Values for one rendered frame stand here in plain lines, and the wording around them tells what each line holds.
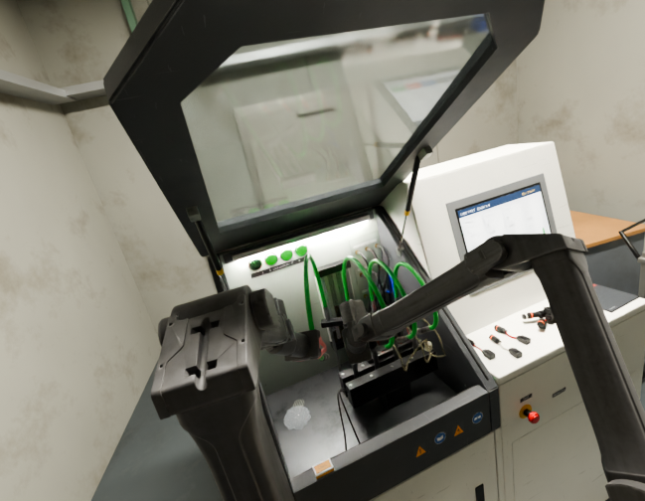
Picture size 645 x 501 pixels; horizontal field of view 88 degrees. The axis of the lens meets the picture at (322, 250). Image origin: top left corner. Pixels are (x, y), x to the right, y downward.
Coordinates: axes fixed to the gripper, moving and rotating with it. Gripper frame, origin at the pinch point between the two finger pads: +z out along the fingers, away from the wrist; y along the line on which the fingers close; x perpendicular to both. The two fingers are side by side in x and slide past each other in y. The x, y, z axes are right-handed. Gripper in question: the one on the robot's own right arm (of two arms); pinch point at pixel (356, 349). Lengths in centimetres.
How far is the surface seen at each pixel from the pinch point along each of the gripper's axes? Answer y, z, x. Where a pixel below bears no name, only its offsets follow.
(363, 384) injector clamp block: -9.6, 9.7, -0.1
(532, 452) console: -42, 30, -52
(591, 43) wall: 200, 73, -251
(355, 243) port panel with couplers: 41.8, 10.1, -11.3
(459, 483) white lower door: -44, 21, -22
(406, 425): -23.7, -0.4, -8.5
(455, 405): -21.7, 1.5, -24.3
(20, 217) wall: 134, 54, 176
